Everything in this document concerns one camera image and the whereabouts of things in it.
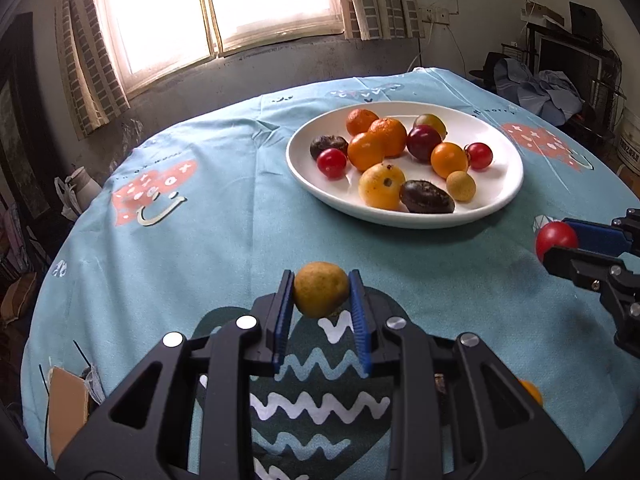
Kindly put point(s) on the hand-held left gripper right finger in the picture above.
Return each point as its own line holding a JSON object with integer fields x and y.
{"x": 361, "y": 325}

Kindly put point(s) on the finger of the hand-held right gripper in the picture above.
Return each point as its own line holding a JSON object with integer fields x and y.
{"x": 575, "y": 265}
{"x": 597, "y": 236}

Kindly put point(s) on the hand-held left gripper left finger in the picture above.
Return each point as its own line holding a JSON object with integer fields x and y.
{"x": 283, "y": 320}

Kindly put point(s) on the red cherry tomato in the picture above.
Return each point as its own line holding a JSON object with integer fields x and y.
{"x": 331, "y": 162}
{"x": 555, "y": 235}
{"x": 479, "y": 155}

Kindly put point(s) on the small yellow-brown longan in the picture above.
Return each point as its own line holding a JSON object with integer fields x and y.
{"x": 320, "y": 290}
{"x": 461, "y": 186}

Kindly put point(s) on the white oval plate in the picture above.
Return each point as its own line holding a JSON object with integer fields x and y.
{"x": 497, "y": 182}

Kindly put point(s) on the yellow-orange tomato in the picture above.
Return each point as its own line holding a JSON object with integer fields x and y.
{"x": 531, "y": 393}

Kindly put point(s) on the yellow spotted loquat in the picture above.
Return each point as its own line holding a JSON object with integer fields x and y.
{"x": 382, "y": 186}

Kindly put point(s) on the smooth orange tomato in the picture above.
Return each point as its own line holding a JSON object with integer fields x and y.
{"x": 449, "y": 160}
{"x": 366, "y": 151}

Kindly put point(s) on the orange mandarin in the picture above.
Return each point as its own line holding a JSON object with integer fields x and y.
{"x": 361, "y": 121}
{"x": 387, "y": 136}

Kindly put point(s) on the dark red tomato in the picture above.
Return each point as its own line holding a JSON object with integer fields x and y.
{"x": 423, "y": 142}

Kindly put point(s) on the green-yellow tomato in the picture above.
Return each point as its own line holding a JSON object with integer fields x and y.
{"x": 430, "y": 122}

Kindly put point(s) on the white bucket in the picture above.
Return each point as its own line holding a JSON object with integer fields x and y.
{"x": 629, "y": 142}

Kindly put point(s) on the blue-grey clothes pile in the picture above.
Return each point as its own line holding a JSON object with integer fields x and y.
{"x": 540, "y": 92}

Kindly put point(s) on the black monitor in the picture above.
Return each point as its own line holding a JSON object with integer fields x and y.
{"x": 565, "y": 57}

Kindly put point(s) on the small grey cloth scrap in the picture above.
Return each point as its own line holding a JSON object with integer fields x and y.
{"x": 92, "y": 377}

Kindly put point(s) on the black box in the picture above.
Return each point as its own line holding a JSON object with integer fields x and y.
{"x": 585, "y": 20}

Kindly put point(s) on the brown glasses case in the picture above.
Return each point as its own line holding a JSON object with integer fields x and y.
{"x": 65, "y": 410}

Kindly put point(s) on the white jug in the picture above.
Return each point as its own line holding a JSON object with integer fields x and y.
{"x": 85, "y": 187}

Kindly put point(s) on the white plastic bag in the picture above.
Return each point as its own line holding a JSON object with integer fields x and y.
{"x": 65, "y": 200}

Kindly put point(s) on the brown cushion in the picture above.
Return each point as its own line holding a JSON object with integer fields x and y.
{"x": 17, "y": 297}

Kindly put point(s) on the bright window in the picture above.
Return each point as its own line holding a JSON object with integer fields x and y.
{"x": 220, "y": 5}

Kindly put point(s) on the checked curtain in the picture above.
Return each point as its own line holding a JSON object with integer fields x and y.
{"x": 90, "y": 60}
{"x": 380, "y": 0}

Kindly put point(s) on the dark framed picture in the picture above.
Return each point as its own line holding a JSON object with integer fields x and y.
{"x": 15, "y": 110}

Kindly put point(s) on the wall socket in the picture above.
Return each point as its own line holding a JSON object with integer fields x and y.
{"x": 436, "y": 14}

